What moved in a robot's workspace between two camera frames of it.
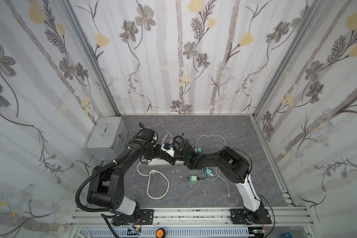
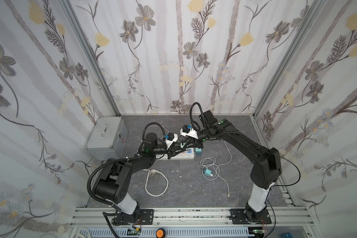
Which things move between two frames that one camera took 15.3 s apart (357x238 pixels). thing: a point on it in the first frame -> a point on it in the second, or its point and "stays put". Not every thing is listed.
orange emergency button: x=160 y=233 stays put
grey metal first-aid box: x=108 y=138 stays put
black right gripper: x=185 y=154 -> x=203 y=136
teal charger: x=198 y=150 stays put
